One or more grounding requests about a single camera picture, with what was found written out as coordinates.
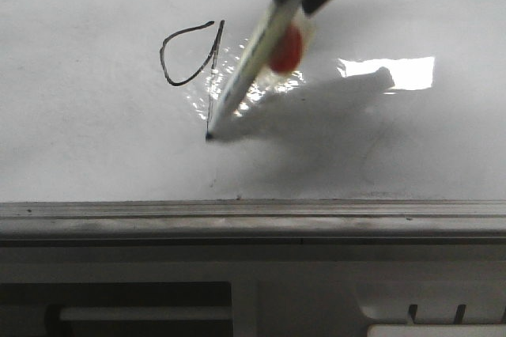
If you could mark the white whiteboard marker pen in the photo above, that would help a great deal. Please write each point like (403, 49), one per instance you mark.
(267, 34)

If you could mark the red magnet taped to marker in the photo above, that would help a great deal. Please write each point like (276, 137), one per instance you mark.
(290, 51)

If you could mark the white whiteboard surface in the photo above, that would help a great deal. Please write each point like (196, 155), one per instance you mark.
(394, 99)

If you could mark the white plastic equipment housing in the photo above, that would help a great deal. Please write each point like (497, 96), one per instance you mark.
(254, 290)

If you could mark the aluminium whiteboard frame rail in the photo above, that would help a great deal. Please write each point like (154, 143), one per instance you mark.
(252, 219)

